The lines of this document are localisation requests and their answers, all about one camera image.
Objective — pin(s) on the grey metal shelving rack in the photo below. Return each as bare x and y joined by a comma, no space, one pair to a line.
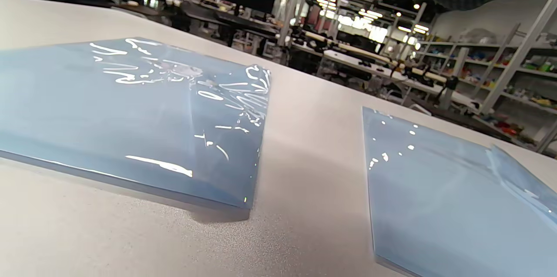
518,52

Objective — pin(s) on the wrinkled blue plastic snap folder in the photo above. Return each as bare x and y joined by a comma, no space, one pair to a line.
109,116

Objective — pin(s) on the silver frame post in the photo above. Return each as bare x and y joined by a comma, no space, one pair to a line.
292,2

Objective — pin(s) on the white workbench with beige tube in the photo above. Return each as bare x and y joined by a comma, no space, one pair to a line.
348,55

